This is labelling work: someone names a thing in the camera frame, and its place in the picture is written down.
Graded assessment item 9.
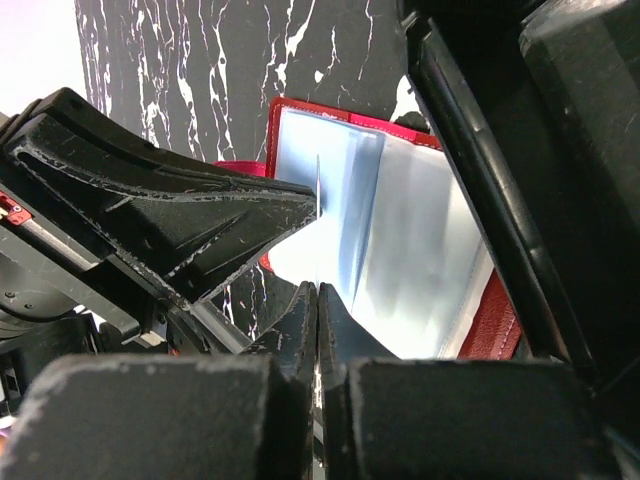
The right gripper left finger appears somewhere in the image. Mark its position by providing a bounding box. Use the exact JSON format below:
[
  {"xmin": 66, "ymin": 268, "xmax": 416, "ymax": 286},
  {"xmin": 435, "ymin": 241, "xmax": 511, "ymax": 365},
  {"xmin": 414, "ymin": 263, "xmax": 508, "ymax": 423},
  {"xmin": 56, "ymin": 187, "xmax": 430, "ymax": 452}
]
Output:
[{"xmin": 243, "ymin": 282, "xmax": 318, "ymax": 479}]

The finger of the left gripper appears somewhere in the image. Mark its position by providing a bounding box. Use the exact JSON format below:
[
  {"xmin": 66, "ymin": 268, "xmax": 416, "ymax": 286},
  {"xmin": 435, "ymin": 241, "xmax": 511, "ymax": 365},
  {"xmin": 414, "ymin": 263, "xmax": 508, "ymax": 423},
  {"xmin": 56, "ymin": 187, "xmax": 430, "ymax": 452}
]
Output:
[
  {"xmin": 102, "ymin": 197, "xmax": 316, "ymax": 313},
  {"xmin": 2, "ymin": 88, "xmax": 315, "ymax": 200}
]

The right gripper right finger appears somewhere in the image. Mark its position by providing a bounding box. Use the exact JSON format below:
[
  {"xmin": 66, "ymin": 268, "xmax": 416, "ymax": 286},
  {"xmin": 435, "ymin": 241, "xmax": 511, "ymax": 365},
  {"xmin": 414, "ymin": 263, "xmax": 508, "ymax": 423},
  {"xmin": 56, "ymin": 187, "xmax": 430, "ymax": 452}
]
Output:
[{"xmin": 317, "ymin": 283, "xmax": 394, "ymax": 479}]

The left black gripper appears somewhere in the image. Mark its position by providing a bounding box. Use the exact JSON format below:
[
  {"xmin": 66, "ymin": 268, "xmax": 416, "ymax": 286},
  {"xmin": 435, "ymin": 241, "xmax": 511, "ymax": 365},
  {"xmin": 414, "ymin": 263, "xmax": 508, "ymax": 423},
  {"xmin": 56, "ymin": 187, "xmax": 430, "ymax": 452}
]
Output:
[{"xmin": 0, "ymin": 112, "xmax": 174, "ymax": 396}]

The red leather card holder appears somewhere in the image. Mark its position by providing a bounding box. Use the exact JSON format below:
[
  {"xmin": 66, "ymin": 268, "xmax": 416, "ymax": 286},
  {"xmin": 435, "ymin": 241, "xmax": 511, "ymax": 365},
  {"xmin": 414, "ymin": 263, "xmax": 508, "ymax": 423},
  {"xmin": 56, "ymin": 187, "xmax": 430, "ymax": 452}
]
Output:
[{"xmin": 225, "ymin": 98, "xmax": 521, "ymax": 360}]

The black card dispenser box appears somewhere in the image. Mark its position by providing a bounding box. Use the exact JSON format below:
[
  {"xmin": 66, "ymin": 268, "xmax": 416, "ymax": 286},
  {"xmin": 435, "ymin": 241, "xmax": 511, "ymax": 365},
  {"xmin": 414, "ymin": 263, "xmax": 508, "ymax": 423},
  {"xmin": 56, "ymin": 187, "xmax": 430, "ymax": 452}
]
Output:
[{"xmin": 398, "ymin": 1, "xmax": 639, "ymax": 402}]

